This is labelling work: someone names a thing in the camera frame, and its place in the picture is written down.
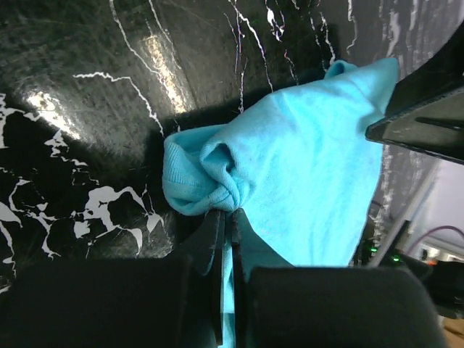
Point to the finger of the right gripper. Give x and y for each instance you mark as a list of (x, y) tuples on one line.
[(442, 72), (433, 127)]

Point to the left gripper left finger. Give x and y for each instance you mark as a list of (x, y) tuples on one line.
[(203, 251)]

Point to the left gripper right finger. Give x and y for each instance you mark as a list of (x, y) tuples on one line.
[(249, 251)]

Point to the turquoise t shirt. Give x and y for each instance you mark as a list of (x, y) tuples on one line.
[(297, 162)]

